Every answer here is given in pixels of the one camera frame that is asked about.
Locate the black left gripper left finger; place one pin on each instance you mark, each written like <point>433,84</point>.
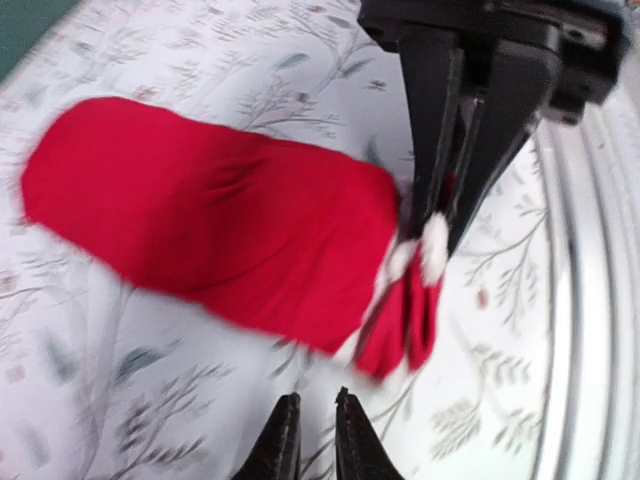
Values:
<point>276,454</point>

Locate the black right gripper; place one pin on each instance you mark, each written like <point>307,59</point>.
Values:
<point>591,38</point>

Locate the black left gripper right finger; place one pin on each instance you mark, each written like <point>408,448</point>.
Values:
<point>359,453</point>

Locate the red sock pair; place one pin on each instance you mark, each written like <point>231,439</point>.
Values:
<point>275,236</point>

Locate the floral white table mat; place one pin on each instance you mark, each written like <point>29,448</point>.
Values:
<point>103,381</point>

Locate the green divided organizer tray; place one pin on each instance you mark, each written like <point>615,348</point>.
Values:
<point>28,28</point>

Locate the aluminium front rail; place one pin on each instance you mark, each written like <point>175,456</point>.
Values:
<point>590,420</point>

